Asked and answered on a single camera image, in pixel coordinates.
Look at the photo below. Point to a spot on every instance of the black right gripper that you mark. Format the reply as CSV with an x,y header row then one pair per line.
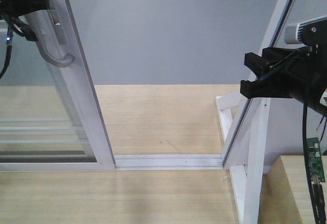
x,y
295,73

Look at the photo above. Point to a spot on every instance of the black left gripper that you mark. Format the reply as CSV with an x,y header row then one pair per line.
x,y
22,7

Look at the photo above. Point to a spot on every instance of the grey door handle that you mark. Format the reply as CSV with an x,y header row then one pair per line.
x,y
51,38

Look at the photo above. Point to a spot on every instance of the white sliding glass door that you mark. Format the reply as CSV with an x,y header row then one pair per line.
x,y
50,116

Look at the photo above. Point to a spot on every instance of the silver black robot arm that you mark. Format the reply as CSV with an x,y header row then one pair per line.
x,y
309,33

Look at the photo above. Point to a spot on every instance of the green circuit board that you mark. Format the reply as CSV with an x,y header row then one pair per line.
x,y
314,158

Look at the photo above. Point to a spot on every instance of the light wooden box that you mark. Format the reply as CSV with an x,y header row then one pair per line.
x,y
285,197

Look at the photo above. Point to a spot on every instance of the white wooden support bracket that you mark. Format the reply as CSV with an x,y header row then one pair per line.
x,y
244,124

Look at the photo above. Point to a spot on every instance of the white fixed window frame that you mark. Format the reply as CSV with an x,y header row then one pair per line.
x,y
169,162

